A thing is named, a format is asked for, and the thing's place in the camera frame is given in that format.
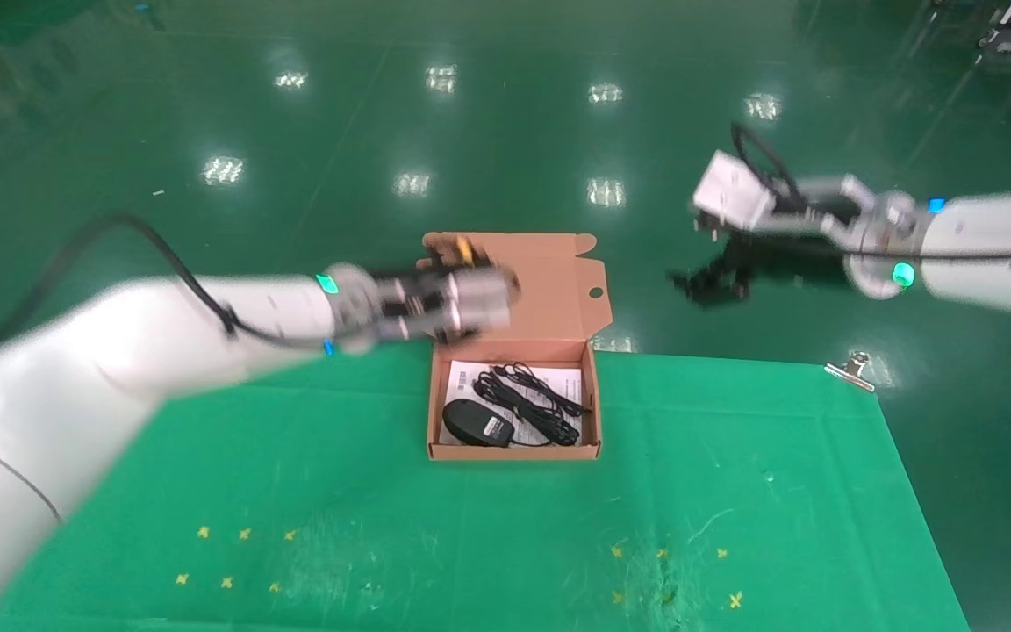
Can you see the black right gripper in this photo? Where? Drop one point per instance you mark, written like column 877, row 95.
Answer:
column 786, row 250

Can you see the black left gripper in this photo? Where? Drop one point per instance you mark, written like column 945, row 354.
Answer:
column 418, row 307

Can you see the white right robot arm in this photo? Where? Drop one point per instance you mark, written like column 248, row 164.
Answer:
column 997, row 246

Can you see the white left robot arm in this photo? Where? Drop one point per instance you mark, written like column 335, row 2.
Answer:
column 119, row 351

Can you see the brown cardboard box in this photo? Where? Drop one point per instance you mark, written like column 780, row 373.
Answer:
column 549, row 298

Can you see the white printed paper leaflet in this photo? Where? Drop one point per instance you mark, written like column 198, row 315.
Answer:
column 462, row 379

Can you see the silver binder clip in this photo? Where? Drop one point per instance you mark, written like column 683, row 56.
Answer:
column 848, row 373

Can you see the green table cloth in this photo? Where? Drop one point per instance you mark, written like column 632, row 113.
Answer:
column 734, row 456

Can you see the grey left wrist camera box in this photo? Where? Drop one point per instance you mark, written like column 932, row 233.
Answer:
column 483, row 298

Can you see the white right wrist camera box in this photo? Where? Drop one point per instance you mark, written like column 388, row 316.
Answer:
column 734, row 193

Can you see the silver camera mount bracket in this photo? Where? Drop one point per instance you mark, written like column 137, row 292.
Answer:
column 821, row 211

